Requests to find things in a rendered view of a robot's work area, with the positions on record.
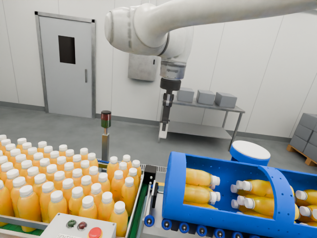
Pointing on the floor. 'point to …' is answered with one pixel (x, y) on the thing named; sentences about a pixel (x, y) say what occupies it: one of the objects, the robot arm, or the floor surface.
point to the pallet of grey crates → (305, 139)
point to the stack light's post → (105, 147)
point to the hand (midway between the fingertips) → (163, 129)
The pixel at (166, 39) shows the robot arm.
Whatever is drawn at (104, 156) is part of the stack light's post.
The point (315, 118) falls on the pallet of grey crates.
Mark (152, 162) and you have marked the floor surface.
